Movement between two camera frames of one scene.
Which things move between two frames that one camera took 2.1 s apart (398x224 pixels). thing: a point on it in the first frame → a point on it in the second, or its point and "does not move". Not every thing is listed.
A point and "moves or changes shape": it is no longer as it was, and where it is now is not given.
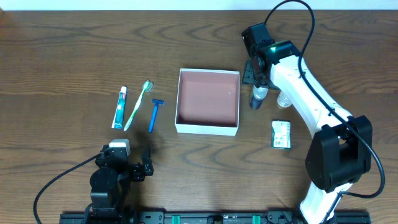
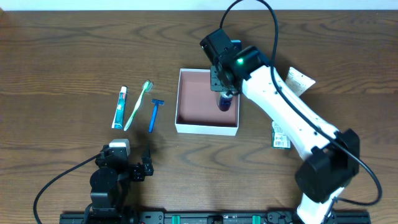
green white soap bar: x=280 y=134 does not move
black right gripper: x=247 y=76 → x=218 y=80
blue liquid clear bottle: x=258 y=96 moves or changes shape
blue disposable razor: x=157 y=102 does not move
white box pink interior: x=208 y=102 does not move
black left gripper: x=138 y=170 does not move
